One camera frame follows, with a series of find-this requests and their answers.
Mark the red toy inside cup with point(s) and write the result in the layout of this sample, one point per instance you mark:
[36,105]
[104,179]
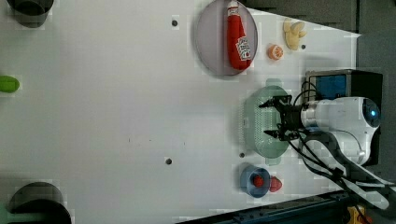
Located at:
[258,181]

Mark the green plastic object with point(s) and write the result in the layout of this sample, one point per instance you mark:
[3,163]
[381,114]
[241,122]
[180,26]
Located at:
[9,84]

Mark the orange slice toy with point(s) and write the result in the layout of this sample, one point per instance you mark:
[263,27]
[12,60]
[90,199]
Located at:
[275,52]

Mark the dark grey cup top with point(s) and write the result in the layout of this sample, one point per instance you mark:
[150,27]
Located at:
[30,13]

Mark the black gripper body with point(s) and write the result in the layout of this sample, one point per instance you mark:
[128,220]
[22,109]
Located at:
[291,124]

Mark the grey round plate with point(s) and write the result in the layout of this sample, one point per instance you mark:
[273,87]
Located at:
[210,36]

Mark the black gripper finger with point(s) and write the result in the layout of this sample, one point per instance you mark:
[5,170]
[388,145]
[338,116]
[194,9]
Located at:
[277,101]
[275,133]

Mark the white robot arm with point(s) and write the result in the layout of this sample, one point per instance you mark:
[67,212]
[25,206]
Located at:
[335,141]

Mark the silver toaster oven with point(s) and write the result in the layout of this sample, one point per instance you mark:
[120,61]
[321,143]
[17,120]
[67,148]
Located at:
[344,83]

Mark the red plush ketchup bottle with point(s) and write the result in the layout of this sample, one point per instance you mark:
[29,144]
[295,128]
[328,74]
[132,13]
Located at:
[238,48]

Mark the dark grey cup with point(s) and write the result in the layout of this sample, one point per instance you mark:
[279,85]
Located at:
[30,13]
[39,198]

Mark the yellow banana toy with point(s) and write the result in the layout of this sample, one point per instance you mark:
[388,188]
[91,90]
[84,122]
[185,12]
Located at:
[293,32]

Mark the dark grey cup bottom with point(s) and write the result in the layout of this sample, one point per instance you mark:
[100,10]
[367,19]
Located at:
[39,198]

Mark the blue plastic cup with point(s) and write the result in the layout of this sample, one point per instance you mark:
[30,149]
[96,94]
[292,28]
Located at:
[246,181]

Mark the red strawberry toy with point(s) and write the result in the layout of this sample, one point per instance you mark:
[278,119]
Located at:
[275,184]

